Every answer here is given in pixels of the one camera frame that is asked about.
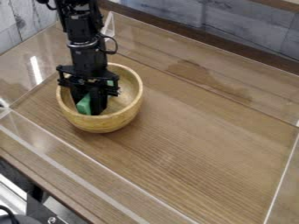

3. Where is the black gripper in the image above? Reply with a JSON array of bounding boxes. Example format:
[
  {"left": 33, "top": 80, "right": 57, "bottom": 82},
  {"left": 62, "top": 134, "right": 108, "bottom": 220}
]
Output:
[{"left": 56, "top": 42, "right": 118, "bottom": 116}]

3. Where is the green rectangular block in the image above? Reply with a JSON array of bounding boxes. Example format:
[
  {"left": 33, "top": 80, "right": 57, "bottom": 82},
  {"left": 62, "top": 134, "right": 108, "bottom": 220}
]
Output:
[{"left": 74, "top": 80, "right": 118, "bottom": 116}]

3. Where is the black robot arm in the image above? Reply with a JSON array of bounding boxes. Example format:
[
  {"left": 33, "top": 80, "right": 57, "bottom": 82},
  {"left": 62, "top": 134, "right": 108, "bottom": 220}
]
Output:
[{"left": 36, "top": 0, "right": 118, "bottom": 116}]

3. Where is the wooden bowl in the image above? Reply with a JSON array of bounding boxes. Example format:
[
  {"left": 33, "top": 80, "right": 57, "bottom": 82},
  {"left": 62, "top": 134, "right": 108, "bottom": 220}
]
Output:
[{"left": 56, "top": 62, "right": 144, "bottom": 133}]

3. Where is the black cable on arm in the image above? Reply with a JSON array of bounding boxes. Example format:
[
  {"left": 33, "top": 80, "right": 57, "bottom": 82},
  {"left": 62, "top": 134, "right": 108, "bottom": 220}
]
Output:
[{"left": 97, "top": 34, "right": 118, "bottom": 55}]

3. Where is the clear acrylic corner bracket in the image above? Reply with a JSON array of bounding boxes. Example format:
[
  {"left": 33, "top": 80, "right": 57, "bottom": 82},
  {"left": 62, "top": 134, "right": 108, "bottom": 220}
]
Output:
[{"left": 101, "top": 11, "right": 116, "bottom": 38}]

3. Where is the clear acrylic tray wall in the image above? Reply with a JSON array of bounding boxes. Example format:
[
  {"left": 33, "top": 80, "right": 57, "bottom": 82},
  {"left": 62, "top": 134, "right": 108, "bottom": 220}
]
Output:
[{"left": 0, "top": 108, "right": 198, "bottom": 224}]

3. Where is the black table clamp mount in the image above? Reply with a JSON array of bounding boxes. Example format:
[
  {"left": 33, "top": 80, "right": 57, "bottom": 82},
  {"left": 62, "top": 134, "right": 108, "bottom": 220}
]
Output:
[{"left": 0, "top": 186, "right": 70, "bottom": 224}]

